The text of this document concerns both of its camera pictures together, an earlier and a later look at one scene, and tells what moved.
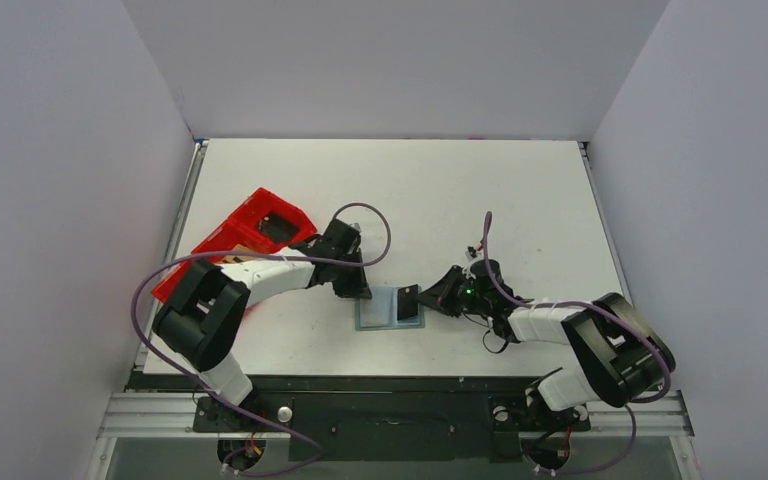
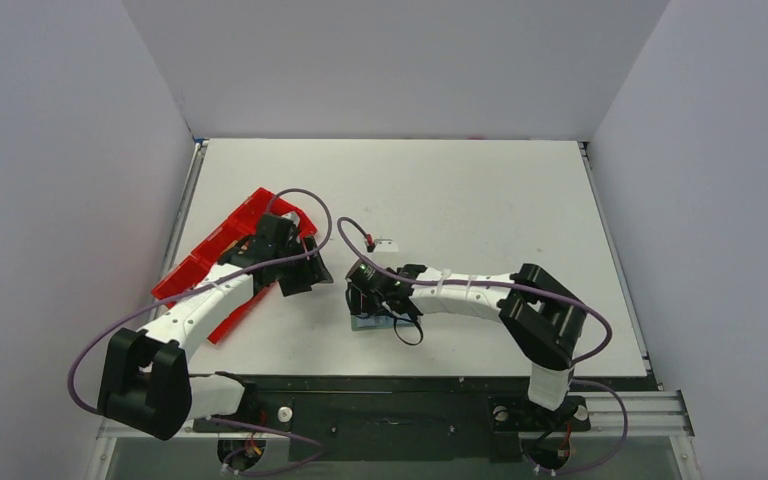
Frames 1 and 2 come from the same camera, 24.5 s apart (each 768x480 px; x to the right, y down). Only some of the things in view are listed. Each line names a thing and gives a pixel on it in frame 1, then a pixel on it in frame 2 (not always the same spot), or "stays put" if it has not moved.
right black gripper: [435, 296] → [360, 299]
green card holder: [380, 312] stays put
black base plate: [378, 421] stays put
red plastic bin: [264, 221] stays put
